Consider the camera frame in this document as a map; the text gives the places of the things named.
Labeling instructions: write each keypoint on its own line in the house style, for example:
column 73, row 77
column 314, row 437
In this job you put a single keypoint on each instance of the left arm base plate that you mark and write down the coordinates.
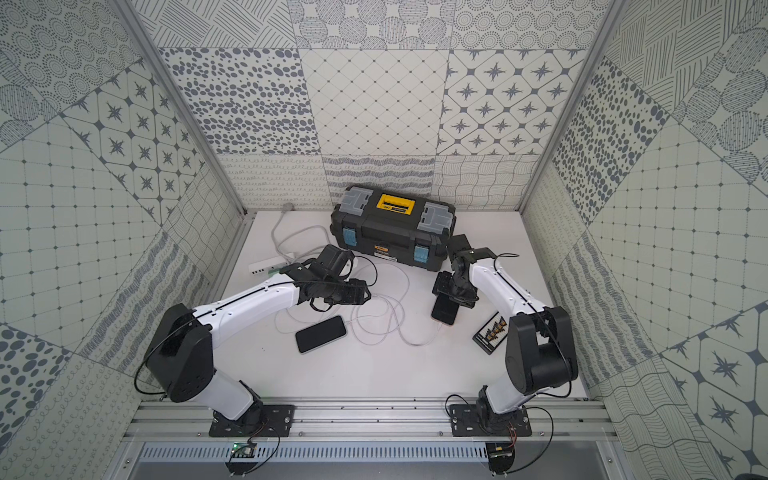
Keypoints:
column 260, row 420

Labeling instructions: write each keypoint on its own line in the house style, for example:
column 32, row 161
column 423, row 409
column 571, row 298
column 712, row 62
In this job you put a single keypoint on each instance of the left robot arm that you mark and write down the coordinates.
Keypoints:
column 180, row 355

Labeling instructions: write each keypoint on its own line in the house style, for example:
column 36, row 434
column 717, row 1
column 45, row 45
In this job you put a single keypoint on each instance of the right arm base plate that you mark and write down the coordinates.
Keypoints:
column 470, row 420

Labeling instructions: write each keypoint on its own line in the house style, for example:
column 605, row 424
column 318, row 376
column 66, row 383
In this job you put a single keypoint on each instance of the phone with mint case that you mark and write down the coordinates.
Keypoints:
column 320, row 334

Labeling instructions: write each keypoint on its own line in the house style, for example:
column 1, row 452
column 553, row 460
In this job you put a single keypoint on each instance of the aluminium front rail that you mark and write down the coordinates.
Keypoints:
column 388, row 419

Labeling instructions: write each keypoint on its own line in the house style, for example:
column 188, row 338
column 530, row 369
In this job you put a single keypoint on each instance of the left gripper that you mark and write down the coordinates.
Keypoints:
column 353, row 291

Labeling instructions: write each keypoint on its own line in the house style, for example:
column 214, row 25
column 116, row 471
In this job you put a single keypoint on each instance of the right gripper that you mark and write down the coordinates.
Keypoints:
column 442, row 284

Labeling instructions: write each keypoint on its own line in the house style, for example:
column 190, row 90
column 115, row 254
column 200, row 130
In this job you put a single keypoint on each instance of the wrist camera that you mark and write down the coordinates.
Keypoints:
column 457, row 245
column 333, row 262

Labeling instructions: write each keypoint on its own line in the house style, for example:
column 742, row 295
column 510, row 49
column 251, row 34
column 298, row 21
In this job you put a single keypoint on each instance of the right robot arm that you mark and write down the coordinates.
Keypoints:
column 540, row 351

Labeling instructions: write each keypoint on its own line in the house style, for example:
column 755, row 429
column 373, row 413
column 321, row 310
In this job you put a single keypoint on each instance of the black toolbox yellow label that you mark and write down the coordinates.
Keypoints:
column 407, row 229

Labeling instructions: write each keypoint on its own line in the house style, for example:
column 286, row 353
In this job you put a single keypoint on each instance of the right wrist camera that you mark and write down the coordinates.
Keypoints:
column 457, row 245

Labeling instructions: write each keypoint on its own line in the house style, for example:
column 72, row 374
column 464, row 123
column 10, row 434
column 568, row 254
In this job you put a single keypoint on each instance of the white power strip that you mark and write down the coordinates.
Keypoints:
column 266, row 266

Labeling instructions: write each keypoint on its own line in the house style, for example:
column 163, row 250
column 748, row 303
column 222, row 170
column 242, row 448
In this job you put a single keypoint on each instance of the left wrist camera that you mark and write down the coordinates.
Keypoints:
column 333, row 262

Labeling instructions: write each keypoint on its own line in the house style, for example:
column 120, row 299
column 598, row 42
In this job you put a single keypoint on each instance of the phone with pink case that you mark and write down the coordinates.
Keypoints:
column 445, row 310

